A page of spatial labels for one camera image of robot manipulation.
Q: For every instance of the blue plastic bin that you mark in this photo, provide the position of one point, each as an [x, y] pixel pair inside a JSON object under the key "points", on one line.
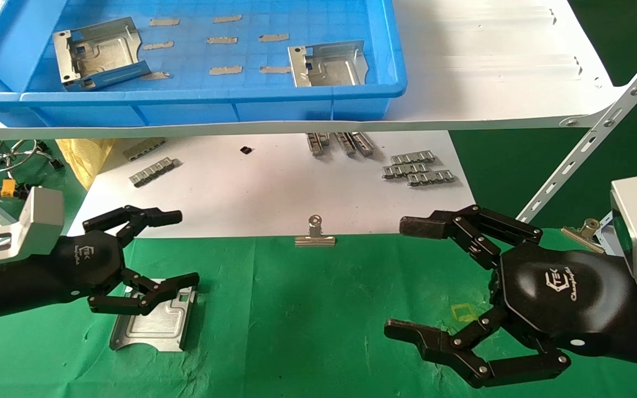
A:
{"points": [[186, 105]]}

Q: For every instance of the stamped sheet metal part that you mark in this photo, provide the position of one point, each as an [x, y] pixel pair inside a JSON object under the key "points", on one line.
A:
{"points": [[335, 69], [152, 331], [103, 55]]}

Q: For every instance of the green table cloth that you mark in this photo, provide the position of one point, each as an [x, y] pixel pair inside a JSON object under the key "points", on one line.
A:
{"points": [[307, 320]]}

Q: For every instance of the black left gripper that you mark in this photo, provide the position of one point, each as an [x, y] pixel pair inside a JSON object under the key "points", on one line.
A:
{"points": [[47, 276]]}

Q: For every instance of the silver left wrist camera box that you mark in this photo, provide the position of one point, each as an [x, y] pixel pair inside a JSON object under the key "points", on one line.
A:
{"points": [[42, 215]]}

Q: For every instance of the small black chip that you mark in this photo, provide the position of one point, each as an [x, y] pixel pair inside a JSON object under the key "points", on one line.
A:
{"points": [[246, 150]]}

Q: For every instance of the yellow cloth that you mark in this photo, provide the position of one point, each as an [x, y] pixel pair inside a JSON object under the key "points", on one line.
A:
{"points": [[83, 157]]}

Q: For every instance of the white shelf board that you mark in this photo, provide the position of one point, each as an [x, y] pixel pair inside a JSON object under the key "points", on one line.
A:
{"points": [[490, 66]]}

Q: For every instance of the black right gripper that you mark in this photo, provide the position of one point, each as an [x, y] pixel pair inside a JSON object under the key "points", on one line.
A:
{"points": [[562, 298]]}

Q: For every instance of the grey metal connector strip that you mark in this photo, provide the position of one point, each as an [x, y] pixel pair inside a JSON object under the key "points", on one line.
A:
{"points": [[152, 171], [345, 143], [144, 149], [404, 170], [364, 143], [412, 157], [432, 178], [316, 143]]}

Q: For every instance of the grey tape strip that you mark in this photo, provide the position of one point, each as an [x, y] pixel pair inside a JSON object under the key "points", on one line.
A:
{"points": [[222, 40], [274, 70], [273, 38], [227, 19], [158, 46], [225, 70], [163, 22]]}

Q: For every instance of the silver binder clip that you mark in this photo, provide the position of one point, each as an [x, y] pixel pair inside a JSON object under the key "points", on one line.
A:
{"points": [[315, 240], [589, 225]]}

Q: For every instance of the white paper sheet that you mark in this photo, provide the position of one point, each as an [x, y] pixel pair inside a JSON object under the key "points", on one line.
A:
{"points": [[241, 193]]}

